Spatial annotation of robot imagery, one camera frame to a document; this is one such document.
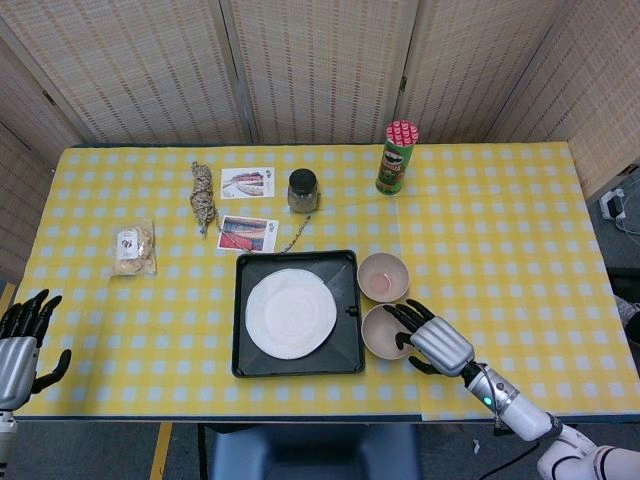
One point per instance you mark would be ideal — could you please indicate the black square plastic tray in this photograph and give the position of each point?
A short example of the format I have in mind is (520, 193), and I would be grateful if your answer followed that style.
(345, 280)

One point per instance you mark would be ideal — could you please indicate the beige plastic bowl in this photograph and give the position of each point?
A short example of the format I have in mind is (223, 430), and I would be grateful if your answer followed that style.
(383, 277)
(378, 330)

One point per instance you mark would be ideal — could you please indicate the postcard with red blue picture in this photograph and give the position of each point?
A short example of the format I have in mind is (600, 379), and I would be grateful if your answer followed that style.
(246, 233)

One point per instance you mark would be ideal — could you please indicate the white postcard with boat picture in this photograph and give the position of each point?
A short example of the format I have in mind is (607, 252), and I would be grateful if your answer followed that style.
(247, 183)

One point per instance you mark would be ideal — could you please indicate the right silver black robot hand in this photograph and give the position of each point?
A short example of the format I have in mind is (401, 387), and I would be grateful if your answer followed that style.
(442, 345)

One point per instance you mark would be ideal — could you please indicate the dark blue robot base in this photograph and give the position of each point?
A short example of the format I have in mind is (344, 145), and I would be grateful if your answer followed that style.
(310, 452)

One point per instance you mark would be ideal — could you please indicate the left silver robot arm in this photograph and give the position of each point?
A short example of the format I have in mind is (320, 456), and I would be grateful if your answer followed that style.
(5, 440)

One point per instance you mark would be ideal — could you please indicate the clear bag of snacks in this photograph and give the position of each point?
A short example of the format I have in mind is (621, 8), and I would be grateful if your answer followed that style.
(134, 248)

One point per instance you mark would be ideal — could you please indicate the white round plate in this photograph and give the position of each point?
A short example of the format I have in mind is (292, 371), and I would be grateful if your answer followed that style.
(291, 314)

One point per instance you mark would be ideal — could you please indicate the small twig piece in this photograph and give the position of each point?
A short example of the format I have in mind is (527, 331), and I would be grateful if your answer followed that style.
(296, 235)

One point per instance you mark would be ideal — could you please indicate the green Pringles can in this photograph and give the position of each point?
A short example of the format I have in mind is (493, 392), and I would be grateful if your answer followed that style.
(395, 165)

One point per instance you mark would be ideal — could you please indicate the glass jar with black lid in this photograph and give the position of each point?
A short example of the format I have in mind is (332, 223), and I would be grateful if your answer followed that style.
(303, 192)

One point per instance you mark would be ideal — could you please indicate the woven folding screen panel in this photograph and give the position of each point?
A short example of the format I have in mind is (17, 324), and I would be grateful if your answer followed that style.
(25, 165)
(135, 70)
(320, 65)
(475, 65)
(595, 100)

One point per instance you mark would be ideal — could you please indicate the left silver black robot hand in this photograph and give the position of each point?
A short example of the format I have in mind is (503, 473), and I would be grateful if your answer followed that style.
(15, 365)

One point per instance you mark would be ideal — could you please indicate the yellow checked tablecloth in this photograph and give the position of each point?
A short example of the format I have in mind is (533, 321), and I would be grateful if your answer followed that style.
(500, 225)

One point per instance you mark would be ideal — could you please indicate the white power adapter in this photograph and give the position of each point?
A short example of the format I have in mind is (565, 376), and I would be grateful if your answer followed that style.
(612, 202)

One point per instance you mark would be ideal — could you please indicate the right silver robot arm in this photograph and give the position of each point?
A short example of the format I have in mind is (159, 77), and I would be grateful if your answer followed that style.
(520, 410)

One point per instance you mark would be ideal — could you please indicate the grey shoe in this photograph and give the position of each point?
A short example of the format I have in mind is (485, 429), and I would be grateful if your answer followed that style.
(631, 312)

